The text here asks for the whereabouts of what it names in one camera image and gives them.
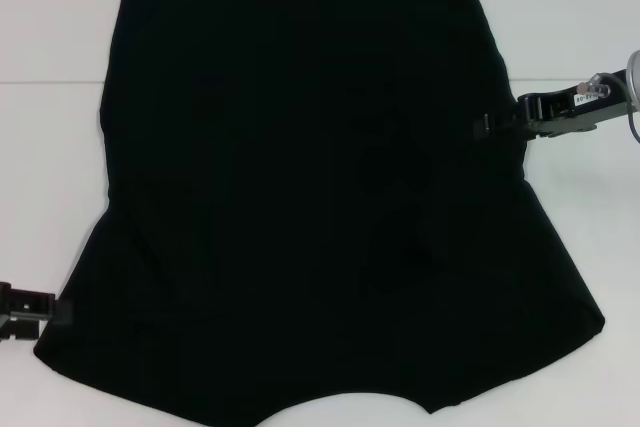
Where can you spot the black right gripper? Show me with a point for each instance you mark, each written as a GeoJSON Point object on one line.
{"type": "Point", "coordinates": [560, 109]}

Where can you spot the black t-shirt with white print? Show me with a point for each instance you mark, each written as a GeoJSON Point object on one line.
{"type": "Point", "coordinates": [300, 197]}

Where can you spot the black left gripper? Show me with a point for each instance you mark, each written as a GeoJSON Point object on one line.
{"type": "Point", "coordinates": [4, 312]}

